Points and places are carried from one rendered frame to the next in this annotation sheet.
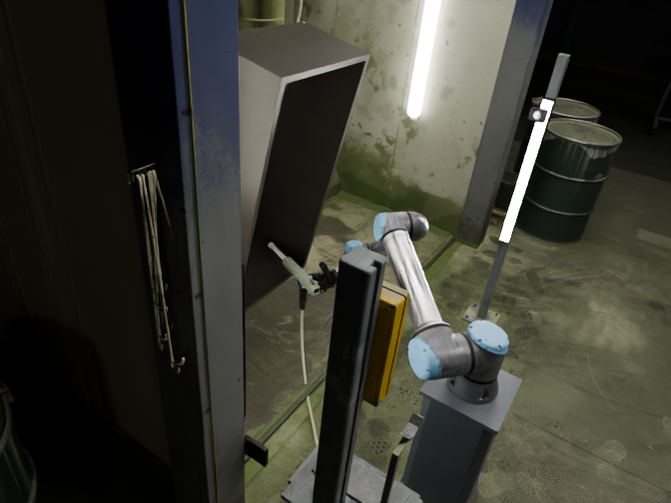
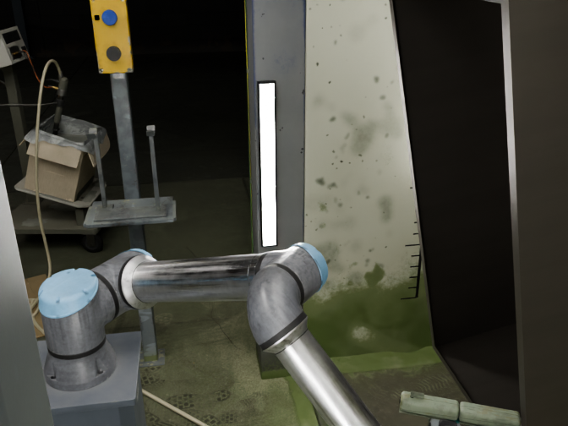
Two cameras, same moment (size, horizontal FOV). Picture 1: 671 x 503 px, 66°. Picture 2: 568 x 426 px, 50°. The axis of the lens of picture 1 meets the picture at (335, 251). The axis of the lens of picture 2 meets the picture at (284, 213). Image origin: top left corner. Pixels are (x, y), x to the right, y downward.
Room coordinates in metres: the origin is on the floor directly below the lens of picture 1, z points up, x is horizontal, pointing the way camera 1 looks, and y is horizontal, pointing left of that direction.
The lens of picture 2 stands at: (2.80, -1.00, 1.70)
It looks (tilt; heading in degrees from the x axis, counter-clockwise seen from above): 24 degrees down; 141
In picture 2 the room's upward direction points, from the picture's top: straight up
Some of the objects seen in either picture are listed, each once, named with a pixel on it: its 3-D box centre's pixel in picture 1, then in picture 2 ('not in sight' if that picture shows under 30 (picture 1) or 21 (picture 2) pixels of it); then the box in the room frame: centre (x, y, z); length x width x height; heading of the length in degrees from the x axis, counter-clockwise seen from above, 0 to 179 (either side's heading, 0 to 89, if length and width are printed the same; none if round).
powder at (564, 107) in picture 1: (565, 108); not in sight; (4.57, -1.88, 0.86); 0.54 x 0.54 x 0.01
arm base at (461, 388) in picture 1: (474, 375); (79, 352); (1.40, -0.57, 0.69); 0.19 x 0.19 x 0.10
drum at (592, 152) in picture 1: (563, 183); not in sight; (3.92, -1.80, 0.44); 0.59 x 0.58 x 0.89; 165
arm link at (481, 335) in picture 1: (481, 349); (74, 308); (1.40, -0.57, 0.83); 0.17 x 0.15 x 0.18; 109
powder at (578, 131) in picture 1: (581, 133); not in sight; (3.92, -1.80, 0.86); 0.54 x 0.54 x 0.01
